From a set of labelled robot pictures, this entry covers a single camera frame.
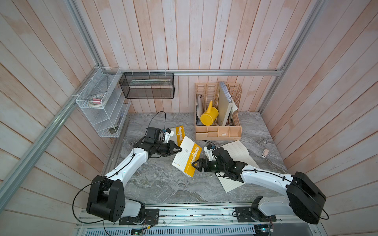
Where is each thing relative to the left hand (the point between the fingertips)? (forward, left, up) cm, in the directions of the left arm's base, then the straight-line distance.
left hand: (181, 151), depth 79 cm
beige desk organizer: (+39, -25, 0) cm, 46 cm away
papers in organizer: (+31, -35, +3) cm, 47 cm away
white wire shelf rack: (+12, +39, +12) cm, 43 cm away
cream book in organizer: (+29, -27, +8) cm, 41 cm away
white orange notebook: (-4, -2, -2) cm, 5 cm away
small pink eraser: (+9, -57, -15) cm, 59 cm away
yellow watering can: (+25, -18, 0) cm, 31 cm away
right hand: (-4, -9, -7) cm, 12 cm away
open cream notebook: (+7, -38, -14) cm, 42 cm away
